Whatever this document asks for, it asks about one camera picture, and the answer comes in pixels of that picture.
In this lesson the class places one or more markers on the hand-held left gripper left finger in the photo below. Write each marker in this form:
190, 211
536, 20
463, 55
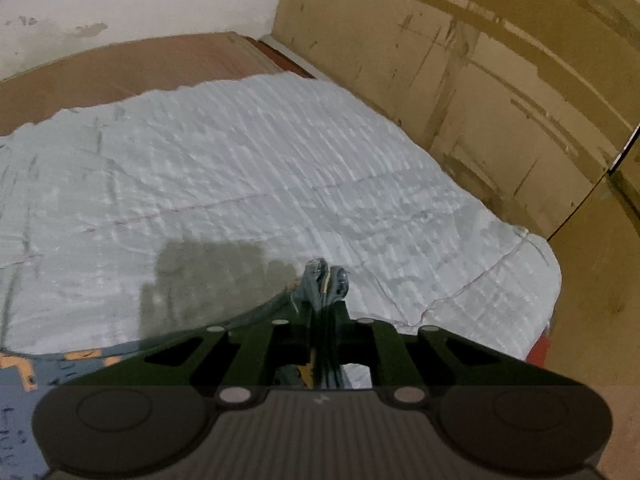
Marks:
250, 355

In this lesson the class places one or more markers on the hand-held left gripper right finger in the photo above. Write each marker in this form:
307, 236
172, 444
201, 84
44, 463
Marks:
380, 345

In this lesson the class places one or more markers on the blue pants with orange print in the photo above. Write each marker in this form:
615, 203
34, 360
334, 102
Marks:
20, 410

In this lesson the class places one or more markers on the light blue quilted blanket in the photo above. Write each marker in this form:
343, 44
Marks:
250, 170

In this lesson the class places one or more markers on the plywood partition panel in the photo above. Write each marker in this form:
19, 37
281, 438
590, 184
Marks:
475, 85

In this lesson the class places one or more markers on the brown bed board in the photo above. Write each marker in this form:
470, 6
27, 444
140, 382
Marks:
125, 70

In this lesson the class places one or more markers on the red bed frame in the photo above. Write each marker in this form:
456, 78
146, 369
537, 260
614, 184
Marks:
540, 347

